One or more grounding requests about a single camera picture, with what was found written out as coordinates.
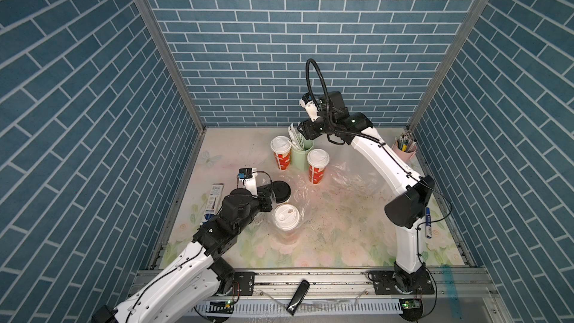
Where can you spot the orange cup white lid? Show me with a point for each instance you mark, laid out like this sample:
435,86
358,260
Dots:
286,219

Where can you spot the right red cup white lid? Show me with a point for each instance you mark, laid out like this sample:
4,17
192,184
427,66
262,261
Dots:
318,160

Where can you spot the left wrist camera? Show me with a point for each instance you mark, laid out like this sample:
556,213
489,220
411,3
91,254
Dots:
248,178

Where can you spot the back red cup white lid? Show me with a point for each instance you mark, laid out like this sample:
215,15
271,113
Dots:
281,147

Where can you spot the green straw holder cup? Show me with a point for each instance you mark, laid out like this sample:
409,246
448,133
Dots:
299,157

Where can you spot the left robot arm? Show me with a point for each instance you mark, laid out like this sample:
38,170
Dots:
199,272

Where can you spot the pink pen holder cup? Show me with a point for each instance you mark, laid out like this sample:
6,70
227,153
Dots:
405,151

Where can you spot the black remote on rail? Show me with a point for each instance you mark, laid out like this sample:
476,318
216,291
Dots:
298,297

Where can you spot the clear plastic carrier bag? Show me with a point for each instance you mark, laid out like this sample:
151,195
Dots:
299,198

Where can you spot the red cup white lid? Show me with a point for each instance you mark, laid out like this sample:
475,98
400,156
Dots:
318,160
281,147

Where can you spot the blue marker pen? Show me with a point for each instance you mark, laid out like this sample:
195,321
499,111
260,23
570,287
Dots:
428,223

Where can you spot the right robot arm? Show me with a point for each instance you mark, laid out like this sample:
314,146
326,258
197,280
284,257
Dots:
412,192

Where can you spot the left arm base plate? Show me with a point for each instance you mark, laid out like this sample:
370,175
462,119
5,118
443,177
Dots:
242,284

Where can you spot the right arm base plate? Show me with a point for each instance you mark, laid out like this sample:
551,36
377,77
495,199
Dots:
401,283

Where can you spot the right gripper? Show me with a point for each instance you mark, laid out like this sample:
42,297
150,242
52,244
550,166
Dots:
307,128

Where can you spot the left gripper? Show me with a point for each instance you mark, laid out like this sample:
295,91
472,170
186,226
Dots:
264,197

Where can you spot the blue white pen box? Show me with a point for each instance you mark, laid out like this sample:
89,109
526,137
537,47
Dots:
213,203

